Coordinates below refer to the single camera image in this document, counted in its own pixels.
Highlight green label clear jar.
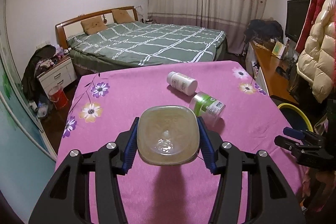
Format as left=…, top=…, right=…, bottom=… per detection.
left=189, top=92, right=226, bottom=127

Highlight white pill bottle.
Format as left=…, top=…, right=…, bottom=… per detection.
left=167, top=71, right=198, bottom=96

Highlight yellow rimmed trash bin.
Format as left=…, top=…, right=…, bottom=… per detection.
left=277, top=103, right=313, bottom=132

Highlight pink floral tablecloth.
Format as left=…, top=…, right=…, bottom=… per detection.
left=57, top=61, right=304, bottom=223

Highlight cream puffer jacket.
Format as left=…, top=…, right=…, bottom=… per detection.
left=297, top=0, right=335, bottom=103

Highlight red bucket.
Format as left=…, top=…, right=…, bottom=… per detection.
left=48, top=85, right=68, bottom=110

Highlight orange wooden desk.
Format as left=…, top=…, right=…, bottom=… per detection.
left=245, top=42, right=298, bottom=106

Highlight white nightstand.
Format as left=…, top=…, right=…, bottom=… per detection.
left=37, top=56, right=77, bottom=94

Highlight green plaid bed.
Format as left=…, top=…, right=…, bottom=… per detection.
left=67, top=22, right=227, bottom=73

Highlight sliding wardrobe door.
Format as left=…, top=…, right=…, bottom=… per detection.
left=1, top=0, right=56, bottom=161

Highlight black clothes on nightstand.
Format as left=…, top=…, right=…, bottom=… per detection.
left=22, top=44, right=68, bottom=103

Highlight left brown pillow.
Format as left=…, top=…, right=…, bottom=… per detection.
left=80, top=16, right=107, bottom=35

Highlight brown pillow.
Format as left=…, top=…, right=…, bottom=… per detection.
left=80, top=16, right=107, bottom=35
left=112, top=9, right=135, bottom=24

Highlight dark clothes pile on desk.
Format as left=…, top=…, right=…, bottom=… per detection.
left=244, top=19, right=284, bottom=44

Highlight right brown pillow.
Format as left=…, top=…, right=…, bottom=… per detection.
left=112, top=9, right=135, bottom=24

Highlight wooden headboard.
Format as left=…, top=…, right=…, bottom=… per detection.
left=55, top=6, right=138, bottom=49

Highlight black television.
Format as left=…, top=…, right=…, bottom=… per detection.
left=285, top=0, right=310, bottom=43

